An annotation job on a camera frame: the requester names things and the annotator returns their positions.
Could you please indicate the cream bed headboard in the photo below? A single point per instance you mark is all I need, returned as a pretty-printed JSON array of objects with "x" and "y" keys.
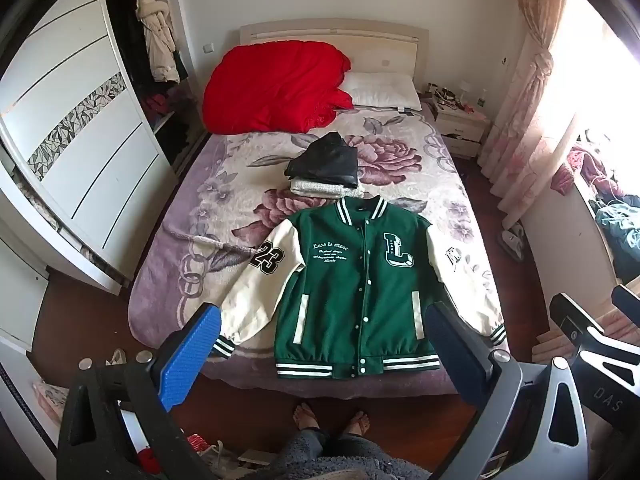
[{"x": 350, "y": 42}]

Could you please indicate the white slippers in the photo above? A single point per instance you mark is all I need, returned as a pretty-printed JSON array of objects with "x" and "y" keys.
[{"x": 512, "y": 242}]

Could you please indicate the white shoe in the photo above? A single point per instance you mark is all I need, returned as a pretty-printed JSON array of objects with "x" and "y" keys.
[{"x": 117, "y": 357}]

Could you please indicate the white sliding wardrobe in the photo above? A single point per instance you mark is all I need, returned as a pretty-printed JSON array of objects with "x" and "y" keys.
[{"x": 85, "y": 125}]

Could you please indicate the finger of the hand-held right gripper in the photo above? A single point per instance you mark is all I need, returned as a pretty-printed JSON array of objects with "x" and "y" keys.
[
  {"x": 575, "y": 317},
  {"x": 627, "y": 302}
]

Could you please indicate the dark hanging clothes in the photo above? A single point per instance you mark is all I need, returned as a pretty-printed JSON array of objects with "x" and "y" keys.
[{"x": 122, "y": 35}]

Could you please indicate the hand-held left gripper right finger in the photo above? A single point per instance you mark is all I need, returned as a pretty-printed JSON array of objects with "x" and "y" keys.
[{"x": 452, "y": 355}]

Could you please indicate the person's grey fleece pants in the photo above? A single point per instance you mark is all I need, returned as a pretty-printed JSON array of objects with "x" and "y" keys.
[{"x": 340, "y": 460}]

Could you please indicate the pink floral curtain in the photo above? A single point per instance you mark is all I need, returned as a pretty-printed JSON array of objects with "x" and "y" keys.
[{"x": 530, "y": 85}]

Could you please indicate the pile of mixed clothes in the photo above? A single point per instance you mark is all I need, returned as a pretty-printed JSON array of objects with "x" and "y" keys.
[{"x": 615, "y": 220}]

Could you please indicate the white nightstand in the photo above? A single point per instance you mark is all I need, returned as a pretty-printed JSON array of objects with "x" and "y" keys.
[{"x": 460, "y": 122}]

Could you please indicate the nightstand clutter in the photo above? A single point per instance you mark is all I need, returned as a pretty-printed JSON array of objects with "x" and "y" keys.
[{"x": 447, "y": 97}]

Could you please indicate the wall socket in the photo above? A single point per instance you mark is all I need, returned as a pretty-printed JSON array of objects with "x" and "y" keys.
[{"x": 207, "y": 49}]

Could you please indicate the green varsity jacket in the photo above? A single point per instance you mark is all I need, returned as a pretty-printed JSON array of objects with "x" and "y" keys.
[{"x": 360, "y": 280}]

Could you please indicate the black folded garment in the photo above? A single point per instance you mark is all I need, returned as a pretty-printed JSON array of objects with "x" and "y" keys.
[{"x": 325, "y": 160}]

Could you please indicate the beige hanging coat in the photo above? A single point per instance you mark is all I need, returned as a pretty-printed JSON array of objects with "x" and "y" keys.
[{"x": 160, "y": 40}]

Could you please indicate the grey-white folded garment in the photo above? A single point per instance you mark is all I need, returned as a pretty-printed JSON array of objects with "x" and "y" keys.
[{"x": 320, "y": 189}]

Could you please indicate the person's right foot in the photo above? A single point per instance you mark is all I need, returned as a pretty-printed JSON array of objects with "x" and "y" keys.
[{"x": 357, "y": 422}]

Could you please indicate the red and pink shelf clothes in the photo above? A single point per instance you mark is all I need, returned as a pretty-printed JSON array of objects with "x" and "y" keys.
[{"x": 160, "y": 105}]

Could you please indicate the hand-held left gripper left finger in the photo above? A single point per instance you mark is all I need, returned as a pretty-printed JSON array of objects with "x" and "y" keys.
[{"x": 192, "y": 355}]

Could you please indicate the red quilt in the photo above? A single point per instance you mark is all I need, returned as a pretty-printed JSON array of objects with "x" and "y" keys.
[{"x": 275, "y": 85}]

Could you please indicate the pink cloth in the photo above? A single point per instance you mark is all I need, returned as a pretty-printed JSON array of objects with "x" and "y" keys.
[{"x": 50, "y": 395}]

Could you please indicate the floral bed blanket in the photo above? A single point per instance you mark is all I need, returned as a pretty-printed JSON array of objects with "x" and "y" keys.
[{"x": 225, "y": 200}]

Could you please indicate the white pillow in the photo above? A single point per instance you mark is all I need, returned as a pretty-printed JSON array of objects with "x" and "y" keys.
[{"x": 382, "y": 91}]

